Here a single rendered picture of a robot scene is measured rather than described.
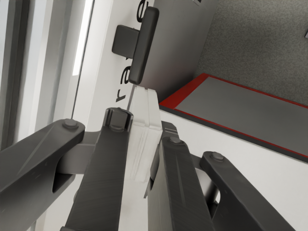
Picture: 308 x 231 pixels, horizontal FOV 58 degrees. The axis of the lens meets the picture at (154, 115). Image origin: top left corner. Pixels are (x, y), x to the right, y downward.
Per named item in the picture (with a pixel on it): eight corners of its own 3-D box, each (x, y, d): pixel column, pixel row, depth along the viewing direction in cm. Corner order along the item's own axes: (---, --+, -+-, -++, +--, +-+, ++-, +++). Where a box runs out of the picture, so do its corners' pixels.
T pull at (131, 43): (161, 9, 26) (157, 8, 25) (141, 85, 29) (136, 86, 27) (127, 0, 27) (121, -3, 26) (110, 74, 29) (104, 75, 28)
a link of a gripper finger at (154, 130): (147, 125, 12) (163, 129, 12) (146, 87, 19) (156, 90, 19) (131, 182, 13) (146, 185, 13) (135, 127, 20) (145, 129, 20)
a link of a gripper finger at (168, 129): (160, 162, 11) (230, 177, 11) (155, 118, 16) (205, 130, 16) (150, 193, 12) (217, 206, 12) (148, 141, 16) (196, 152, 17)
